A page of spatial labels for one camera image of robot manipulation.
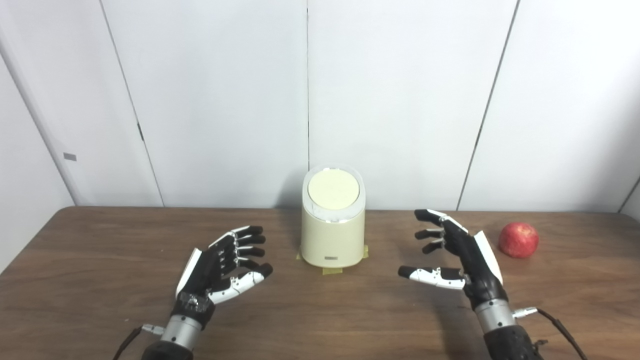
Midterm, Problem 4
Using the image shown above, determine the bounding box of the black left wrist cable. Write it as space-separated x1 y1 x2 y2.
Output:
112 324 166 360

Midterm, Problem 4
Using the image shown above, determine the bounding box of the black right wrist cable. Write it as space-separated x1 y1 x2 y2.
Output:
512 307 588 360

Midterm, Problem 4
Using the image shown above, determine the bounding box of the round cream bin lid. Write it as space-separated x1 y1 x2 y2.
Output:
307 169 361 211

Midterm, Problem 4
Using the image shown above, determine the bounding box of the white and black right hand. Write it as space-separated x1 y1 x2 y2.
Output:
398 209 509 311

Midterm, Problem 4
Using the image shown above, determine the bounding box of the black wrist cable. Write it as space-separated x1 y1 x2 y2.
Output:
112 324 166 360
512 307 588 360

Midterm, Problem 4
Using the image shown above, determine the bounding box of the red apple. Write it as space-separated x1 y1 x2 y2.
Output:
498 222 540 259

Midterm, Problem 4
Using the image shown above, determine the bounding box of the cream-colored bin body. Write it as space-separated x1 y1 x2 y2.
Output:
300 164 367 269

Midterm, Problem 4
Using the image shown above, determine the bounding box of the white and black left hand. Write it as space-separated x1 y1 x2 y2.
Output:
172 225 274 328

